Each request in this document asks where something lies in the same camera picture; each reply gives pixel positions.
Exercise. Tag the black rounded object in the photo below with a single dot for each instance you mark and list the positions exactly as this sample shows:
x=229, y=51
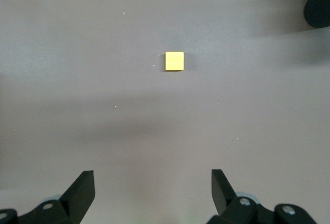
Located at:
x=318, y=8

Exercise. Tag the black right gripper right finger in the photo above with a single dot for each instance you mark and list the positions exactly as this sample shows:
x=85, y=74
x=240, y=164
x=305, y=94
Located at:
x=221, y=193

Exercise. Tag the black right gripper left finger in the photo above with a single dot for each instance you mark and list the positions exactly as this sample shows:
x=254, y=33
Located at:
x=77, y=195

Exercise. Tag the yellow cube block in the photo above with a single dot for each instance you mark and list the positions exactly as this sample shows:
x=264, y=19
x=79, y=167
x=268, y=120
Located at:
x=174, y=61

